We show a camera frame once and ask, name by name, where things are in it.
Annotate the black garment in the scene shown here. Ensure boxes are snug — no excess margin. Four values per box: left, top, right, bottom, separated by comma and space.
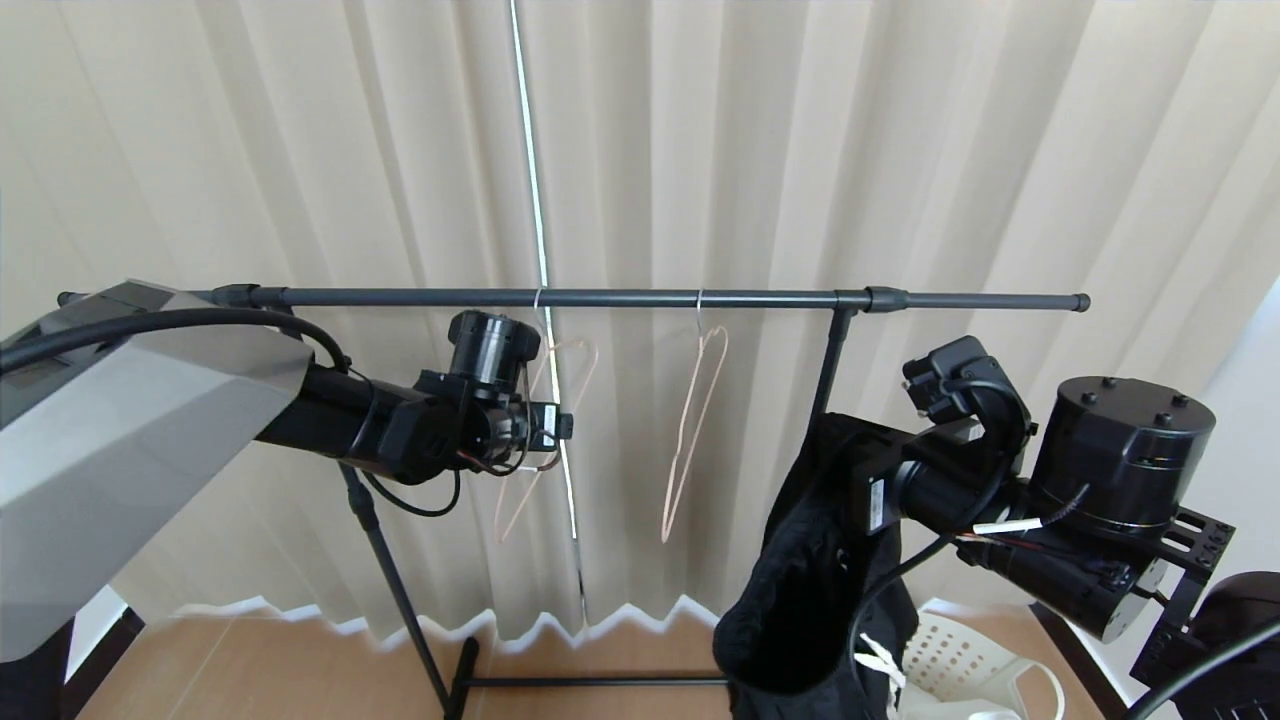
712, 412, 921, 720

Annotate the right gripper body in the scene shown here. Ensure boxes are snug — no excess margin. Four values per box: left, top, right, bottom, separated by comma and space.
850, 430, 1012, 537

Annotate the pink clothes hanger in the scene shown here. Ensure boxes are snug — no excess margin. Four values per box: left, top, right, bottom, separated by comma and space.
660, 290, 730, 545
493, 290, 600, 545

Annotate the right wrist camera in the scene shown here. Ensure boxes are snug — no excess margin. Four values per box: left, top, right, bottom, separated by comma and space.
903, 335, 1038, 456

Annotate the beige curtain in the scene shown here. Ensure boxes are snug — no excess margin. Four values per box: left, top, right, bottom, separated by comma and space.
0, 0, 1280, 643

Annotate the black clothes rack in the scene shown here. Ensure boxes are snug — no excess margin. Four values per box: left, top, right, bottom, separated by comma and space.
57, 284, 1091, 720

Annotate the white laundry basket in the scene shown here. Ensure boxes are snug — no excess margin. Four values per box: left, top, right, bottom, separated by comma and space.
860, 598, 1067, 720

